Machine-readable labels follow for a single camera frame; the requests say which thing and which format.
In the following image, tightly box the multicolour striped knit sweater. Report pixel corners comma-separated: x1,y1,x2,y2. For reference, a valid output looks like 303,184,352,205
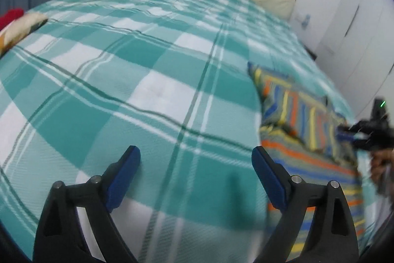
248,63,366,249

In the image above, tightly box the person's right hand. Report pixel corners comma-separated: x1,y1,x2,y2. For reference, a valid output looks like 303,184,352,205
371,149,393,185

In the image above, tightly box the white wardrobe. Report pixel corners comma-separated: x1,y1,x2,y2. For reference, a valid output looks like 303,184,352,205
316,0,393,119

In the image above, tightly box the teal white plaid bedspread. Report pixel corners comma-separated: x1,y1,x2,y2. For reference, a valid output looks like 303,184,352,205
0,0,375,263

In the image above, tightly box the red and cream folded cloth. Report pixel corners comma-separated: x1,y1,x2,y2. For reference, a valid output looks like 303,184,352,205
1,12,49,57

